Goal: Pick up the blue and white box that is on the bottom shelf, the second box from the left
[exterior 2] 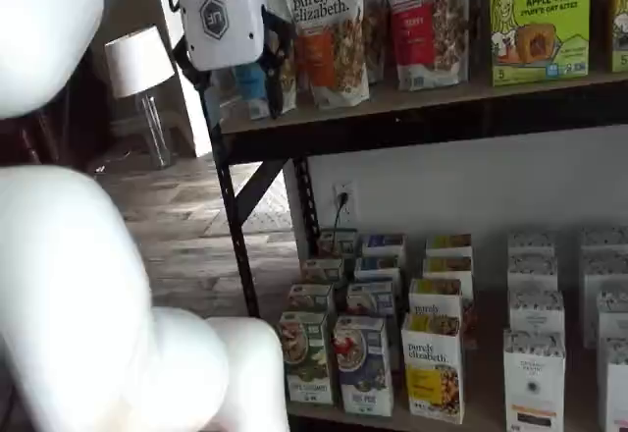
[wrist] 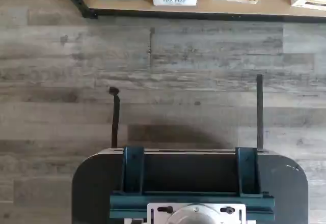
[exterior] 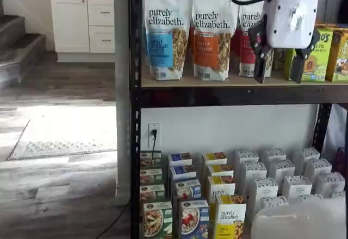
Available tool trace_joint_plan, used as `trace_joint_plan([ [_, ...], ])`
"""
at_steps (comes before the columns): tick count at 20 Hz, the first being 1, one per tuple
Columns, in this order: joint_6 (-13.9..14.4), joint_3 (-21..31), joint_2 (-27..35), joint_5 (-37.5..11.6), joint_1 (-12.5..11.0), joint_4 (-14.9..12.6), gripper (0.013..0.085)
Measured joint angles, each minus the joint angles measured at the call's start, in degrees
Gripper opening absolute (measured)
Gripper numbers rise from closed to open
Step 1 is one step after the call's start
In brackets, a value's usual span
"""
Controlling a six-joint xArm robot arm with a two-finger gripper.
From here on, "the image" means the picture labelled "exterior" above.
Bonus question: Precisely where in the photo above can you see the black metal shelf rack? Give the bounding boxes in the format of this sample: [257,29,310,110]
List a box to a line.
[129,0,348,239]

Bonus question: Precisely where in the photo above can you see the white plastic bag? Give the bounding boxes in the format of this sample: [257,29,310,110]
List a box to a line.
[324,104,348,165]

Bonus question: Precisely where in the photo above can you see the dark hanging fabric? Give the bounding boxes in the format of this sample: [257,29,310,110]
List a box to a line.
[337,0,348,24]

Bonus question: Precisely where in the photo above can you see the white wall outlet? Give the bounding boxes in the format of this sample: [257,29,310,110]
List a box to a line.
[147,122,161,149]

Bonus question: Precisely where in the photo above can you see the brown staircase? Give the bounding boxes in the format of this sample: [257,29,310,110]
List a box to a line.
[0,0,47,89]

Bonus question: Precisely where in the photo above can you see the red purely elizabeth granola bag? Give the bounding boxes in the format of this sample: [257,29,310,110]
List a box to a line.
[238,0,273,78]

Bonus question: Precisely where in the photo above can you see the yellow Bobo's snack box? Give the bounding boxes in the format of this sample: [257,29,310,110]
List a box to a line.
[325,28,348,83]
[315,18,348,32]

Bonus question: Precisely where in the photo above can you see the blue and white cereal box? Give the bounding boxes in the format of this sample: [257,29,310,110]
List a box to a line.
[169,165,197,182]
[167,153,192,167]
[178,199,210,239]
[173,179,202,202]

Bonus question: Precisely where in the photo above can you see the white drawer cabinet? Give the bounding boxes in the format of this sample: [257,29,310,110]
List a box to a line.
[48,0,116,62]

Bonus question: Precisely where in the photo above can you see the orange purely elizabeth granola bag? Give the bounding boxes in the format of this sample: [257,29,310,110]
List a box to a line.
[191,0,240,81]

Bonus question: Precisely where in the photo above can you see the purple package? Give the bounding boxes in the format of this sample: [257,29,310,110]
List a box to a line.
[335,147,348,172]

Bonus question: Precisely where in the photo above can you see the grey floor rug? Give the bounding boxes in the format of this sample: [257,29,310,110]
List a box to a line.
[7,118,117,161]

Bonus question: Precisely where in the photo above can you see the black plugged power cord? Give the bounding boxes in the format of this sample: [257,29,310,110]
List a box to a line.
[150,128,159,153]

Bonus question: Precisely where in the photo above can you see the black floor cable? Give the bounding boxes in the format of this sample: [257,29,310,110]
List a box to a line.
[94,197,132,239]

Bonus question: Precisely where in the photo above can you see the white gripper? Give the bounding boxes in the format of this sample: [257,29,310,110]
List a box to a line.
[247,0,321,84]

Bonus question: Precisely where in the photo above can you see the blue purely elizabeth granola bag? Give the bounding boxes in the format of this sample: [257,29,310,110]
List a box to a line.
[143,0,194,81]

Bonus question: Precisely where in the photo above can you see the green Bobo's apple pie box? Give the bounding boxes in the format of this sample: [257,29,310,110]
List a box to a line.
[284,27,334,83]
[272,47,293,71]

